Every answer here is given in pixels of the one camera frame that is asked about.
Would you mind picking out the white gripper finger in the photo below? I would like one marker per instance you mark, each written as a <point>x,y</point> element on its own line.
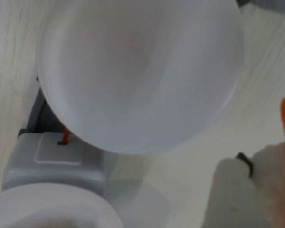
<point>228,194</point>

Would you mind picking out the white round plastic plate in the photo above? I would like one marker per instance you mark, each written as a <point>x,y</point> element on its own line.
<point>137,71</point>
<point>50,206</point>

